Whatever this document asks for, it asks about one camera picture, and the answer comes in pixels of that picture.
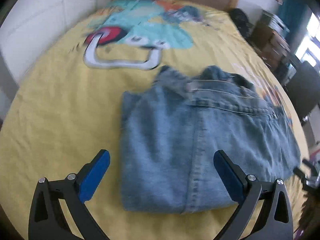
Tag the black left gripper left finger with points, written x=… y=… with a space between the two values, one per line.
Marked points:
x=47 y=220

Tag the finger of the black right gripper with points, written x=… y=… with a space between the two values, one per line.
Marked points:
x=309 y=183
x=313 y=166

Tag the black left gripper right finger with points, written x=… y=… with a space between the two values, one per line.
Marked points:
x=275 y=217

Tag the light blue denim jacket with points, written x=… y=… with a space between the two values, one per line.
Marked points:
x=170 y=132

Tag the dark office chair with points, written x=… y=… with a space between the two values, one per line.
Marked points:
x=303 y=89

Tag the yellow cartoon print bedsheet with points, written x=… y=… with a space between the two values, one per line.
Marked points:
x=69 y=108

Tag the wooden drawer cabinet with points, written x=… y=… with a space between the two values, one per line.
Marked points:
x=269 y=39

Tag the teal curtain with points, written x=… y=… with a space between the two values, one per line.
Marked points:
x=295 y=14

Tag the black backpack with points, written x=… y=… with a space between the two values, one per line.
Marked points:
x=241 y=21

